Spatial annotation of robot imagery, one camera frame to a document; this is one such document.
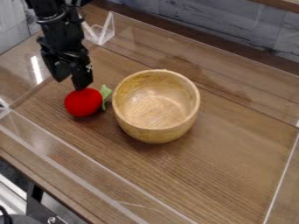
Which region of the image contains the red felt fruit green leaf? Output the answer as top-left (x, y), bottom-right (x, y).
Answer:
top-left (65, 85), bottom-right (113, 117)

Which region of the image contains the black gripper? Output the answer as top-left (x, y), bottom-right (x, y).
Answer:
top-left (37, 14), bottom-right (94, 91)

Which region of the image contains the black metal table leg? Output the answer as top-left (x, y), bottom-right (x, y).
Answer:
top-left (27, 182), bottom-right (43, 203)

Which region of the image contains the clear acrylic corner bracket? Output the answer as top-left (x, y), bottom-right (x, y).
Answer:
top-left (82, 12), bottom-right (115, 46)

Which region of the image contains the clear acrylic tray wall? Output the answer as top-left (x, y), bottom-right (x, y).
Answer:
top-left (0, 5), bottom-right (299, 224)

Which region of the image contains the black cable under table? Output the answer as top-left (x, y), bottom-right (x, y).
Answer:
top-left (0, 205), bottom-right (13, 224)

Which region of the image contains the light wooden bowl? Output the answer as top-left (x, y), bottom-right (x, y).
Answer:
top-left (113, 69), bottom-right (202, 144)

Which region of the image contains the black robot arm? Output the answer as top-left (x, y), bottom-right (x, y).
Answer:
top-left (25, 0), bottom-right (94, 91)

